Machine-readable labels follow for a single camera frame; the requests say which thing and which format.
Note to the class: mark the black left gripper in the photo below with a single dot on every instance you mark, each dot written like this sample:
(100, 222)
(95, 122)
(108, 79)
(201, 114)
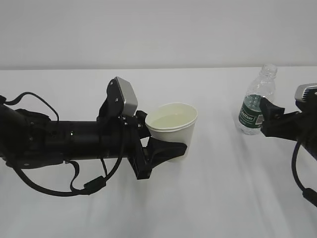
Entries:
(126, 133)

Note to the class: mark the clear bottle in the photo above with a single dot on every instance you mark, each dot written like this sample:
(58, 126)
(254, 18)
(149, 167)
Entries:
(250, 117)

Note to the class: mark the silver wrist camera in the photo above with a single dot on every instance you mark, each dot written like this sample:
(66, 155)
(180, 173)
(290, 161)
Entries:
(121, 98)
(306, 97)

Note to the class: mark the white paper cup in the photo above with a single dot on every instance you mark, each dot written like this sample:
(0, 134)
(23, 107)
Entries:
(173, 122)

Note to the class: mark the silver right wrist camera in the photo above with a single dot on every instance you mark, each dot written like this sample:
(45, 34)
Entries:
(306, 97)

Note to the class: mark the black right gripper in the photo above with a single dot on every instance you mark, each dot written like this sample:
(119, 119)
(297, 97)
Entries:
(295, 126)

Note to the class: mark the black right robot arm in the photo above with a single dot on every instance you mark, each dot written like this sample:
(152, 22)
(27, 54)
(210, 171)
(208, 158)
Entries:
(294, 126)

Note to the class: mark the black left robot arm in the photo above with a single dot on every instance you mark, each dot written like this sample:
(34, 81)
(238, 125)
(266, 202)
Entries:
(36, 141)

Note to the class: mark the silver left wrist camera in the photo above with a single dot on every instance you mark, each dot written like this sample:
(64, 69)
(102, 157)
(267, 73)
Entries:
(121, 98)

